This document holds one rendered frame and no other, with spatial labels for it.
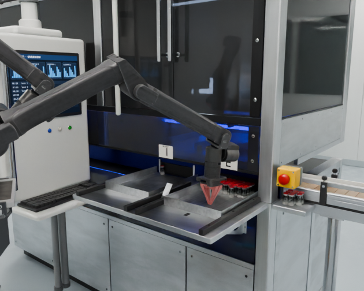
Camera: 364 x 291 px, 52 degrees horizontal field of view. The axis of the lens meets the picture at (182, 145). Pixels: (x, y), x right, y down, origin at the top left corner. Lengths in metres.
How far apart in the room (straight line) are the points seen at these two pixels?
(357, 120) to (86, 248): 4.63
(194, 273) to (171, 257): 0.14
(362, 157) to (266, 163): 4.72
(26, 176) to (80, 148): 0.33
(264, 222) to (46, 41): 1.26
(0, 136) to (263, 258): 1.10
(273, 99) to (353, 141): 4.75
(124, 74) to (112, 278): 1.53
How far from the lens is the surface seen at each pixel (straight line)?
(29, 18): 1.92
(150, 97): 1.02
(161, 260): 1.96
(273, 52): 1.43
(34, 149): 1.86
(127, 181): 1.77
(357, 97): 6.06
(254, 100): 1.46
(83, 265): 2.50
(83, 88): 0.97
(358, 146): 6.12
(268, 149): 1.45
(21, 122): 0.95
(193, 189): 1.59
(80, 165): 2.04
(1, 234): 1.14
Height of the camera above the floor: 1.38
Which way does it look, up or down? 11 degrees down
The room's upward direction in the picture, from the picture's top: straight up
